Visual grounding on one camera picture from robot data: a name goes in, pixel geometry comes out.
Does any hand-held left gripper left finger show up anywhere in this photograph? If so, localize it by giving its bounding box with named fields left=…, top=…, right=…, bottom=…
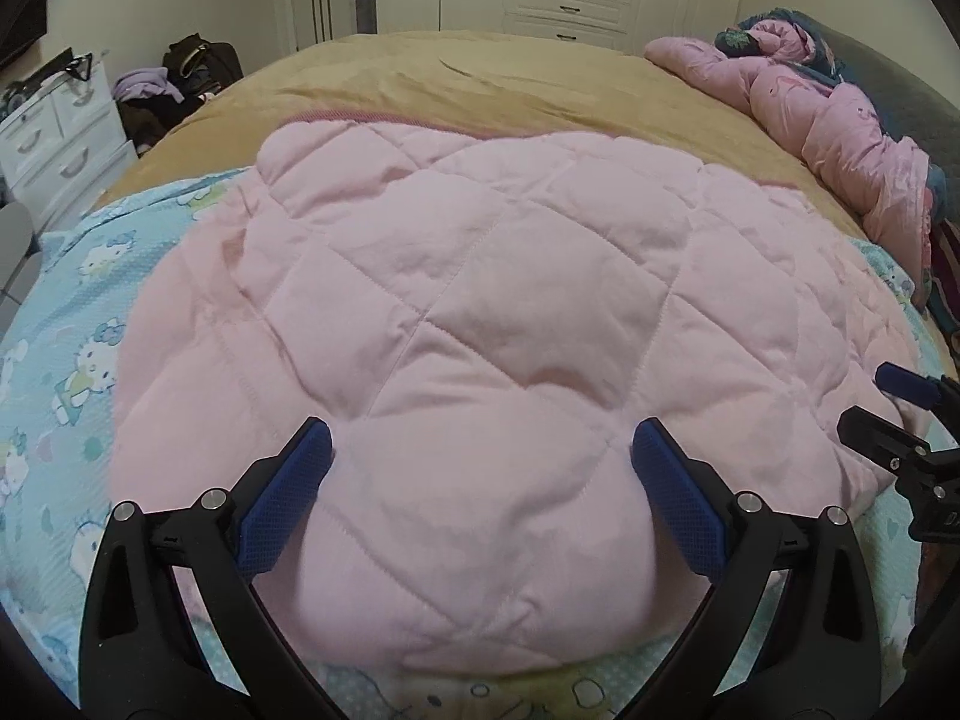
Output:
left=79, top=416, right=335, bottom=720

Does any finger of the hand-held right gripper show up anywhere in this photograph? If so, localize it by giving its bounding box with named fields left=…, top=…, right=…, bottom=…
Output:
left=838, top=405, right=935, bottom=475
left=876, top=361, right=960, bottom=413

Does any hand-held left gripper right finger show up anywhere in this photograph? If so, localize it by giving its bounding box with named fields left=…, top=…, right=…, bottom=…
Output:
left=630, top=416, right=878, bottom=720

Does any pink quilted blanket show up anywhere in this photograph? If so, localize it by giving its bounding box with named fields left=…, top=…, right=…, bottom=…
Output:
left=109, top=111, right=927, bottom=683

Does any pile of dark clothes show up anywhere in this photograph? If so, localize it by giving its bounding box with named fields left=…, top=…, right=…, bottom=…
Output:
left=120, top=94, right=203, bottom=155

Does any dark patterned cloth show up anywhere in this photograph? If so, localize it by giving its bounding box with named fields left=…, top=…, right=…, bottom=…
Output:
left=926, top=165, right=960, bottom=335

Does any pink printed quilt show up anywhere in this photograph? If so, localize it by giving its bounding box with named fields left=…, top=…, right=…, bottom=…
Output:
left=643, top=15, right=938, bottom=308

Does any blue cartoon print blanket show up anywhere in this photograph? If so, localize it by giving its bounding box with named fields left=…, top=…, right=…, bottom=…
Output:
left=0, top=165, right=960, bottom=720

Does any grey headboard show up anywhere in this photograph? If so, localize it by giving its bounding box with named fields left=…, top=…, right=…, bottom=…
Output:
left=787, top=11, right=960, bottom=188

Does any white plastic drawer unit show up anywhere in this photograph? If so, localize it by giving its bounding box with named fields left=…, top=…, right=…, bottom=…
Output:
left=0, top=49, right=140, bottom=230

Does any black bag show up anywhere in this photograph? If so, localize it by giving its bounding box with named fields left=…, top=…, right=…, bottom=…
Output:
left=161, top=34, right=245, bottom=98

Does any purple cloth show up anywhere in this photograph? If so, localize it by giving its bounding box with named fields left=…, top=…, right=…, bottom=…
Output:
left=112, top=66, right=185, bottom=102

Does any tan bed cover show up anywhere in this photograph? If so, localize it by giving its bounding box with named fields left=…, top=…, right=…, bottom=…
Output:
left=94, top=30, right=875, bottom=241

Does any black wire frame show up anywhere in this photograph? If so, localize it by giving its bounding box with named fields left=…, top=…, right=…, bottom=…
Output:
left=45, top=49, right=95, bottom=83

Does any black wall television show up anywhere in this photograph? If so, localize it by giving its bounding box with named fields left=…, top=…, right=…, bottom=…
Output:
left=0, top=0, right=50, bottom=68

